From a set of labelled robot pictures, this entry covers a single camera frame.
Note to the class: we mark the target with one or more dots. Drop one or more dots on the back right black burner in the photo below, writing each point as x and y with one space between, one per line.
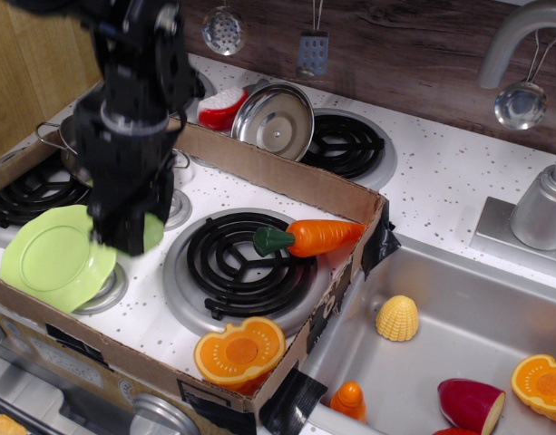
353 147

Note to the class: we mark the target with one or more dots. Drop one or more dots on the brown cardboard fence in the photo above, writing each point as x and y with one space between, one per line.
78 374

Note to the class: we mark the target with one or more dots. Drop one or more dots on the yellow toy at bottom left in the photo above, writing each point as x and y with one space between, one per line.
11 427

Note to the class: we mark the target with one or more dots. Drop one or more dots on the red toy sweet potato half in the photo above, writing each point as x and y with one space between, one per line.
471 405

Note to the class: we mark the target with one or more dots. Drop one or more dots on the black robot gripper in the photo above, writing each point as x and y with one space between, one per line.
118 211

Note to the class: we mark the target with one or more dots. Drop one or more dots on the grey stove knob under plate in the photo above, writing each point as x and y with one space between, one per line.
112 292

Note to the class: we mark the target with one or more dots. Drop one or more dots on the orange toy carrot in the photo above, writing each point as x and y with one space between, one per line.
305 238

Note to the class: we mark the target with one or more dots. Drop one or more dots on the light green toy broccoli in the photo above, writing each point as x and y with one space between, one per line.
153 232

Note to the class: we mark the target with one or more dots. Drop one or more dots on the stainless steel pot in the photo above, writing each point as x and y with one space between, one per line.
69 149

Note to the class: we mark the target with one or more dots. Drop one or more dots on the hanging steel ladle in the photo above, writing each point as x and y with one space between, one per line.
522 105

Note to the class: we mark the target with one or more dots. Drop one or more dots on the grey sink basin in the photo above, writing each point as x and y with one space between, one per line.
475 322

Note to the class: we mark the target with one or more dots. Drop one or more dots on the small orange toy bottle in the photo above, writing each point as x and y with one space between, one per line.
349 400

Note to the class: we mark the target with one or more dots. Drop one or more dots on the grey oven knob front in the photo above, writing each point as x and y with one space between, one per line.
153 415

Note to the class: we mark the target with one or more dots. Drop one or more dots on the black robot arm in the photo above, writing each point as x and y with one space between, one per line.
139 47

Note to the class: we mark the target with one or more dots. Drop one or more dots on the yellow toy corn piece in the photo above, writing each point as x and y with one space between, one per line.
398 319

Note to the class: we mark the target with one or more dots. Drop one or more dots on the steel pot lid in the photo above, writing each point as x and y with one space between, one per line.
276 117

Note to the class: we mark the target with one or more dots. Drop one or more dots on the orange pumpkin half in sink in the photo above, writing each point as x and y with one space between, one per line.
533 381

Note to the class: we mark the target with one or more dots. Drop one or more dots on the front right black burner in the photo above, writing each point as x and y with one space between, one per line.
212 275

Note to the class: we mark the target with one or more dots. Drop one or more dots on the hanging steel skimmer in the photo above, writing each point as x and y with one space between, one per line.
224 30

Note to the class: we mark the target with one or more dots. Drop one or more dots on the red toy piece bottom edge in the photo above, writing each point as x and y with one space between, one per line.
455 431

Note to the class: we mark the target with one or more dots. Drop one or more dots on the hanging steel spatula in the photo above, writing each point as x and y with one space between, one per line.
313 47

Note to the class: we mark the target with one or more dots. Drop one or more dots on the light green plastic plate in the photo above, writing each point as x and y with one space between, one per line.
53 259

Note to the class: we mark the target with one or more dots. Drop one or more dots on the front left black burner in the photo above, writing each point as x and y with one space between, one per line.
47 185

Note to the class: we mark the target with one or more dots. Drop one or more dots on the grey stove knob centre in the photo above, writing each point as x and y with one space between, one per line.
180 210

